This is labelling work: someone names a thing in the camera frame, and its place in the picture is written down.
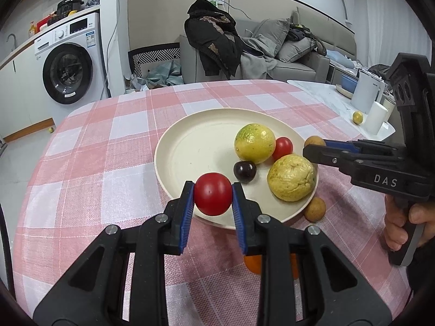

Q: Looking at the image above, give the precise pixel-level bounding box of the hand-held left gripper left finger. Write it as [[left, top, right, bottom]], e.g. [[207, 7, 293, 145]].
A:
[[33, 181, 195, 326]]

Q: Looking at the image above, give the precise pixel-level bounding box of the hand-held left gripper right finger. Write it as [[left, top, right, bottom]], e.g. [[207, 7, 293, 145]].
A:
[[232, 182, 393, 326]]

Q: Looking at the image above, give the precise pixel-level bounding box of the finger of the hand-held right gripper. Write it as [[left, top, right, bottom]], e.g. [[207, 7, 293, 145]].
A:
[[302, 144, 362, 177], [323, 139, 406, 155]]

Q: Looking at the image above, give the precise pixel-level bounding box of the brown longan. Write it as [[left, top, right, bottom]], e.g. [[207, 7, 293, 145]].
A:
[[304, 197, 327, 223], [304, 135, 327, 150]]

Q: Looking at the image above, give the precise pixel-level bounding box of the red tomato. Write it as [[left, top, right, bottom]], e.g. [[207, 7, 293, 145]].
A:
[[194, 173, 233, 216], [272, 137, 294, 161]]

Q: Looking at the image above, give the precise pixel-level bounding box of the wrinkled yellow guava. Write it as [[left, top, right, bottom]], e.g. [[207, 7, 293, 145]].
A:
[[267, 154, 316, 202]]

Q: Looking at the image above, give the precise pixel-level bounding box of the dark purple plum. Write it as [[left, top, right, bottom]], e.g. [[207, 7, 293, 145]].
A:
[[233, 161, 257, 183]]

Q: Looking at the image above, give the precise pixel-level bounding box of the smooth yellow-green guava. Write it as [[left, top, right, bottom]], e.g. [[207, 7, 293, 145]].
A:
[[234, 123, 276, 164]]

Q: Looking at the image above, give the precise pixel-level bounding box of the cream round plate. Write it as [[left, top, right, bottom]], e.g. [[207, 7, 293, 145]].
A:
[[154, 108, 319, 226]]

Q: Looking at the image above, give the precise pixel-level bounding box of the person's right forearm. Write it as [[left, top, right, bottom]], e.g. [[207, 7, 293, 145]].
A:
[[406, 241, 435, 309]]

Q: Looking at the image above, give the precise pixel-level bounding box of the person's right hand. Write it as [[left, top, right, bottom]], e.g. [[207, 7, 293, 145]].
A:
[[384, 195, 435, 252]]

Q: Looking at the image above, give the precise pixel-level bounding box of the white cup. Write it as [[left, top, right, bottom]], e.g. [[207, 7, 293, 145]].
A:
[[365, 102, 389, 134]]

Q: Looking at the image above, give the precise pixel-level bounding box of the orange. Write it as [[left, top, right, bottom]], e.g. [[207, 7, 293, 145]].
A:
[[244, 254, 300, 279]]

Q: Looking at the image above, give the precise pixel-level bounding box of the white marble side table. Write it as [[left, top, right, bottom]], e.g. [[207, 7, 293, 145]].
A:
[[287, 80, 396, 140]]

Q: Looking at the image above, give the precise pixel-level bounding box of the white pitcher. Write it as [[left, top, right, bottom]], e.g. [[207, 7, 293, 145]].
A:
[[351, 71, 386, 113]]

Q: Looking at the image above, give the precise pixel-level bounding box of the blue storage box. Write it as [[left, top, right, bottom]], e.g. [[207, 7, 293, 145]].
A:
[[336, 74, 357, 97]]

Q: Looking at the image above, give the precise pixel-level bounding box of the grey sofa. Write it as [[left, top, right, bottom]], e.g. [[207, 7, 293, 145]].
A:
[[179, 7, 357, 84]]

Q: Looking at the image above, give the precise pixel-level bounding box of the pink checked tablecloth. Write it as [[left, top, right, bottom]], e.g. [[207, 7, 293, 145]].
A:
[[12, 80, 413, 326]]

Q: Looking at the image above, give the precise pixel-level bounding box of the small grey cushion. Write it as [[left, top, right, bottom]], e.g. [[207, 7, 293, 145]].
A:
[[275, 36, 318, 63]]

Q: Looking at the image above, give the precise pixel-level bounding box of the grey blanket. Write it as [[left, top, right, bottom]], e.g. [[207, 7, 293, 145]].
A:
[[238, 36, 279, 80]]

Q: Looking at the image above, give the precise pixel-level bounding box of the dark clothes pile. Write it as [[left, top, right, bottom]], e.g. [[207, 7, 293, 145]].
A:
[[289, 22, 327, 55]]

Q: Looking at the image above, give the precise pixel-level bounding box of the large grey cushion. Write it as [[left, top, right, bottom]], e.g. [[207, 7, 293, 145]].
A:
[[253, 18, 291, 57]]

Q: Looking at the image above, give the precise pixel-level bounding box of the teal plastic bag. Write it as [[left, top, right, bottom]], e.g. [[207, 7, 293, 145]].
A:
[[126, 60, 186, 92]]

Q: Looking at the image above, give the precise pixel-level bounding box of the dark jacket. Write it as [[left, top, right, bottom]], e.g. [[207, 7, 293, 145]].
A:
[[184, 0, 245, 80]]

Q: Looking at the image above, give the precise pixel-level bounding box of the black patterned chair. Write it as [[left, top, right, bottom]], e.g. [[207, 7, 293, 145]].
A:
[[128, 43, 182, 90]]

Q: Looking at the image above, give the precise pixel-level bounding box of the white washing machine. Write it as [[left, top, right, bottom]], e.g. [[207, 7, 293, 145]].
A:
[[34, 11, 109, 105]]

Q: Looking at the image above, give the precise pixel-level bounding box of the white base cabinet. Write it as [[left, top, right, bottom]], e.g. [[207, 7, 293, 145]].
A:
[[0, 46, 55, 143]]

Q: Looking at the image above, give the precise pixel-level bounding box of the red container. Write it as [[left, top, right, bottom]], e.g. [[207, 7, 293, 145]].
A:
[[36, 15, 57, 33]]

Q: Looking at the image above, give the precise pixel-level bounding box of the black pressure cooker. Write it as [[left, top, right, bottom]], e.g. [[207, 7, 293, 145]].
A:
[[56, 0, 84, 19]]

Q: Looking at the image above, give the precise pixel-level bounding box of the white cable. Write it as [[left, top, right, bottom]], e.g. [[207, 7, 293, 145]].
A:
[[105, 0, 126, 89]]

